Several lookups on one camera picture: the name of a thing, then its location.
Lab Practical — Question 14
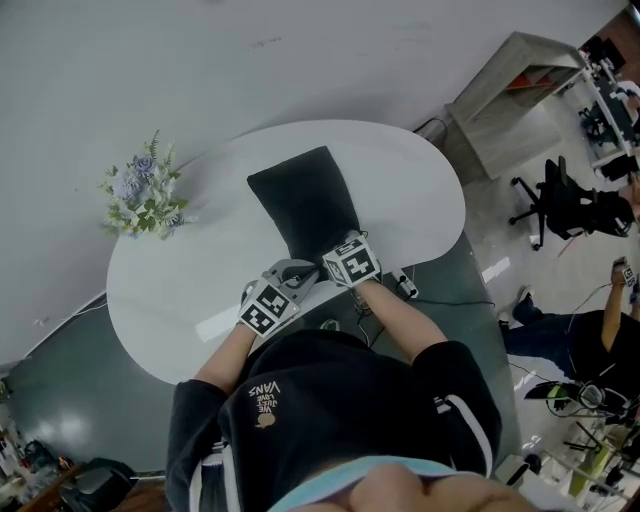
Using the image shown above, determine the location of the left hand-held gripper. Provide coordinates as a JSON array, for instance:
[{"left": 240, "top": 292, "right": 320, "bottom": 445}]
[{"left": 238, "top": 257, "right": 321, "bottom": 337}]

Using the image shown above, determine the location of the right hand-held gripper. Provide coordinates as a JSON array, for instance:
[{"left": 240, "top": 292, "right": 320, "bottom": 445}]
[{"left": 322, "top": 228, "right": 385, "bottom": 291}]

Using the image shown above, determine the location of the black fabric pouch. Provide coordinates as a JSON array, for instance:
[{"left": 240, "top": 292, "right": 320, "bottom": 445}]
[{"left": 246, "top": 145, "right": 369, "bottom": 271}]

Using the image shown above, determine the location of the person's left forearm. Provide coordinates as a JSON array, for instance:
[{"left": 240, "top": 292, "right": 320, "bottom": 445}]
[{"left": 194, "top": 322, "right": 261, "bottom": 396}]

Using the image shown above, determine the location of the person's right forearm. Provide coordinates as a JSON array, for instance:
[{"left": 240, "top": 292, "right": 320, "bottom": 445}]
[{"left": 357, "top": 279, "right": 449, "bottom": 366}]

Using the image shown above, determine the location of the white power strip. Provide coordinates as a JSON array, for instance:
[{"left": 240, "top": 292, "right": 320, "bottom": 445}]
[{"left": 392, "top": 268, "right": 419, "bottom": 300}]

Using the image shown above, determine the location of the person's black shirt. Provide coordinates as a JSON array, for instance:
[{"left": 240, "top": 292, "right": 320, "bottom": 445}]
[{"left": 165, "top": 329, "right": 504, "bottom": 512}]

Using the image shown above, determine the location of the blue and white flower bouquet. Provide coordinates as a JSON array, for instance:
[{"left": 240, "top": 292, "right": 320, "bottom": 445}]
[{"left": 98, "top": 129, "right": 199, "bottom": 241}]

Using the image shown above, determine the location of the light blue face mask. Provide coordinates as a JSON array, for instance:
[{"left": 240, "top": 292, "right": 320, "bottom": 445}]
[{"left": 282, "top": 455, "right": 459, "bottom": 512}]

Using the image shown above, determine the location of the black office chair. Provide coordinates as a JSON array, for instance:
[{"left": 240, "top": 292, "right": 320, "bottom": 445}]
[{"left": 508, "top": 156, "right": 636, "bottom": 251}]

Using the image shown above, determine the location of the grey wooden shelf unit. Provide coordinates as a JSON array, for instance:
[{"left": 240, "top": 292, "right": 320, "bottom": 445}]
[{"left": 444, "top": 30, "right": 589, "bottom": 181}]

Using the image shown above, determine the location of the person's chin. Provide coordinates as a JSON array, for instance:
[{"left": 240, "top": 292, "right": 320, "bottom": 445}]
[{"left": 304, "top": 462, "right": 541, "bottom": 512}]

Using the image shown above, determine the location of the white handheld device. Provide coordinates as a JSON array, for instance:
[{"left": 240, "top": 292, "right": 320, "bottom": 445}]
[{"left": 494, "top": 453, "right": 531, "bottom": 486}]

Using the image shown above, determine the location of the black floor cable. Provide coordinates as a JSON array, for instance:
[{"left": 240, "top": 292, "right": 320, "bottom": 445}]
[{"left": 414, "top": 297, "right": 496, "bottom": 307}]

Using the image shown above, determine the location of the black wall cable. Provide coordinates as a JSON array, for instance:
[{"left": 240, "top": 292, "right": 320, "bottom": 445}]
[{"left": 412, "top": 117, "right": 446, "bottom": 139}]

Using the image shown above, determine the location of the thin white floor cable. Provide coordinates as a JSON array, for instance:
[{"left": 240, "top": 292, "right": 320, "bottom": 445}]
[{"left": 74, "top": 294, "right": 109, "bottom": 316}]

